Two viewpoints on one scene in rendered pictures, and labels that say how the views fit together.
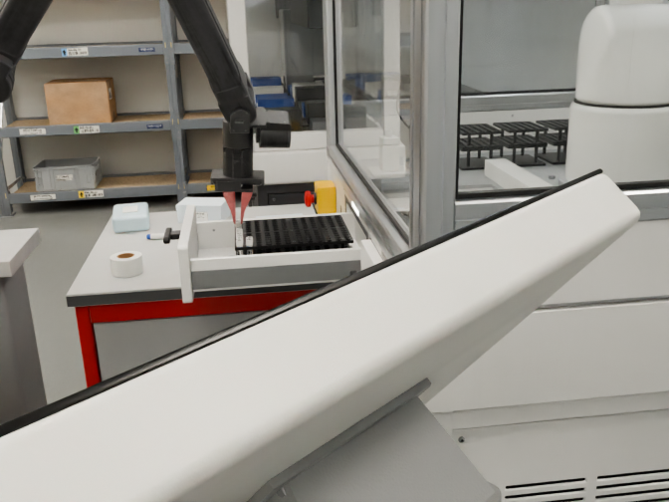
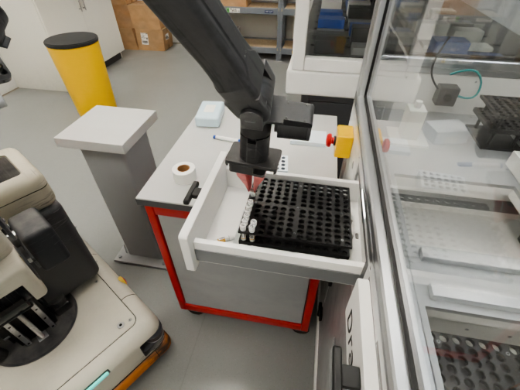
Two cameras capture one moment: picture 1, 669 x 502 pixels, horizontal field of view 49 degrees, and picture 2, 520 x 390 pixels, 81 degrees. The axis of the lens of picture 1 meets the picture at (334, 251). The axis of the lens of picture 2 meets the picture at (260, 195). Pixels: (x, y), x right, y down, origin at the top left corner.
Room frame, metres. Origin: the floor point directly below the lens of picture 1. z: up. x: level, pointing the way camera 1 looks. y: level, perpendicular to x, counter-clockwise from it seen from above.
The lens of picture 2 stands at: (0.93, 0.02, 1.35)
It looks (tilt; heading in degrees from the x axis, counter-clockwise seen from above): 42 degrees down; 17
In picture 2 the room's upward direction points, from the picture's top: straight up
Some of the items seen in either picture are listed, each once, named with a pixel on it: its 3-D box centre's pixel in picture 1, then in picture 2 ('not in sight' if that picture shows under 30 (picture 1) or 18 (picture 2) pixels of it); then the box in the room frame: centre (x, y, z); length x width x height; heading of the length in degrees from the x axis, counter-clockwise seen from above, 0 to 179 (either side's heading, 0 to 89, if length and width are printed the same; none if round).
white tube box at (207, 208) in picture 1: (203, 210); not in sight; (1.98, 0.36, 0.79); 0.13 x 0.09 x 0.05; 81
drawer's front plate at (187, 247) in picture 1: (189, 249); (209, 204); (1.37, 0.28, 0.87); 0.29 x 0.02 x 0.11; 7
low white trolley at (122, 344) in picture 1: (221, 375); (254, 223); (1.78, 0.31, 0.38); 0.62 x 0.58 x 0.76; 7
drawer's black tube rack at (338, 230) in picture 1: (292, 245); (296, 217); (1.39, 0.08, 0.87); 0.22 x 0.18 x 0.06; 97
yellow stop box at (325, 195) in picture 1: (324, 197); (342, 141); (1.73, 0.02, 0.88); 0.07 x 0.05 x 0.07; 7
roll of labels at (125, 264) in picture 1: (126, 264); (184, 173); (1.56, 0.47, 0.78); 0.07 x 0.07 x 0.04
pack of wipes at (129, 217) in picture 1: (130, 216); (210, 113); (1.94, 0.55, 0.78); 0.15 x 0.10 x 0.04; 14
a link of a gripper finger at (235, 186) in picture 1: (234, 200); (249, 173); (1.40, 0.19, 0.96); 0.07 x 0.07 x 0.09; 5
